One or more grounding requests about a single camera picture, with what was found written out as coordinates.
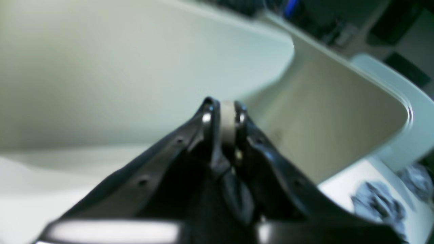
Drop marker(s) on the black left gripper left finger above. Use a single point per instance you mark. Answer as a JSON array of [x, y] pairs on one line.
[[109, 214]]

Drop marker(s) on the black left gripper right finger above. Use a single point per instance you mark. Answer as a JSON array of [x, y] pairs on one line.
[[290, 208]]

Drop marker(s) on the black long-sleeve t-shirt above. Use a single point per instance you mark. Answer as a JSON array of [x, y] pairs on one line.
[[212, 204]]

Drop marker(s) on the grey crumpled cloth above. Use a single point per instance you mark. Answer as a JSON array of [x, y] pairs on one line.
[[373, 201]]

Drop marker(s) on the white plastic bin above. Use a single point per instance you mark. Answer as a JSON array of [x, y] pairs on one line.
[[125, 72]]

